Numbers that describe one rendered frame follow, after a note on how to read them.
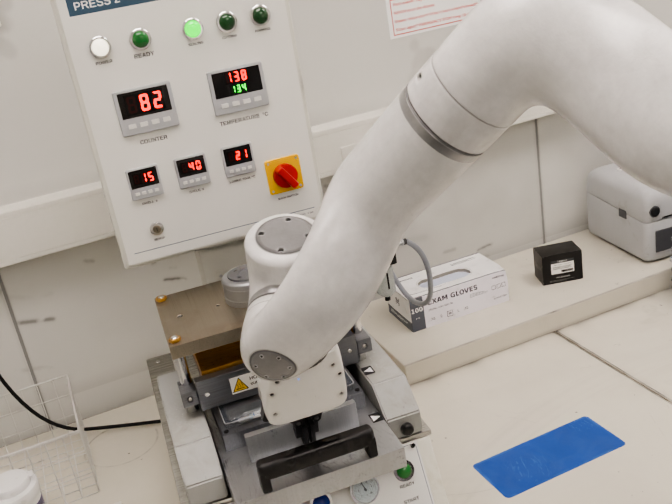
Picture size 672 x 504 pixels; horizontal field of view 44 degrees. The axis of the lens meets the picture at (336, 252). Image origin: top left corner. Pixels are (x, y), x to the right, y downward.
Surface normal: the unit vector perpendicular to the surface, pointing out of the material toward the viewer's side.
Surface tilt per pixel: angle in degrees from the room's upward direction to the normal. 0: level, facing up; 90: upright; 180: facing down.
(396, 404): 41
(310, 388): 110
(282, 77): 90
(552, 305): 0
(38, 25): 90
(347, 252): 73
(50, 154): 90
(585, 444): 0
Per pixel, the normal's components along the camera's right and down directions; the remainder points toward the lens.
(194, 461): 0.08, -0.49
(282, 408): 0.29, 0.61
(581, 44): -0.55, 0.04
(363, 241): 0.30, 0.11
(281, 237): -0.04, -0.75
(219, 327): -0.16, -0.91
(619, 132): -0.90, 0.18
